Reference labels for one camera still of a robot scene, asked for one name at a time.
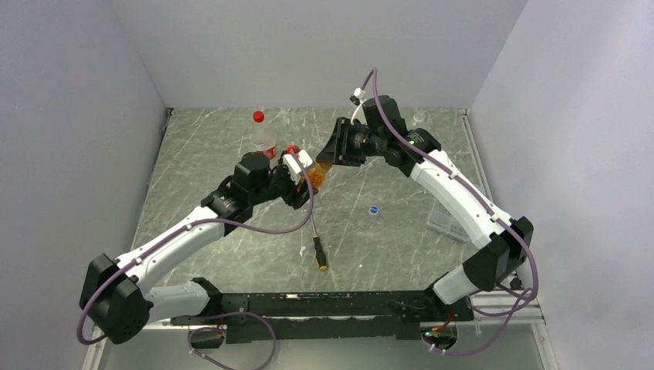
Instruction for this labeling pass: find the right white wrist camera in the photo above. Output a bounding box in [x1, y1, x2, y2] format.
[350, 87, 366, 125]

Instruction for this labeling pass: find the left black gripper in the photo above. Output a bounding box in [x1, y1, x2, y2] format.
[250, 151, 319, 209]

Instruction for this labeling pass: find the red bottle cap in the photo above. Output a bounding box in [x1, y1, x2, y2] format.
[252, 110, 265, 123]

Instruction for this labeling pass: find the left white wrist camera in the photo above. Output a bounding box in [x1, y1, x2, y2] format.
[281, 145, 315, 182]

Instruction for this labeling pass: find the clear red-label bottle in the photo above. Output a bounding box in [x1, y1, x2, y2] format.
[251, 117, 278, 160]

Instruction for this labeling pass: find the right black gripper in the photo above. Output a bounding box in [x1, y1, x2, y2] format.
[315, 118, 385, 168]

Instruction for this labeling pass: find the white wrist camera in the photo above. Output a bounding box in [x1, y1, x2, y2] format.
[350, 87, 366, 125]
[281, 145, 315, 182]

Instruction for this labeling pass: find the aluminium frame rail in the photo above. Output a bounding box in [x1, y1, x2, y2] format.
[78, 296, 224, 345]

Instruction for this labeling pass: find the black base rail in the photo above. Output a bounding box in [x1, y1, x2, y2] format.
[170, 290, 474, 344]

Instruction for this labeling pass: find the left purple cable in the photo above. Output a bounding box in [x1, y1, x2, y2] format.
[76, 153, 315, 346]

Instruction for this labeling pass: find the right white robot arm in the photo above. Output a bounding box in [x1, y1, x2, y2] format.
[316, 95, 534, 320]

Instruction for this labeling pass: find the black yellow screwdriver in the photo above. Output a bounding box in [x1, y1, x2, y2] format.
[310, 215, 329, 271]

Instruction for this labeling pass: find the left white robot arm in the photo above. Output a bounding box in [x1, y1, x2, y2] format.
[76, 146, 318, 345]

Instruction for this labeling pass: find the clear plastic box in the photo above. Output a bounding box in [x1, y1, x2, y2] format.
[426, 201, 470, 242]

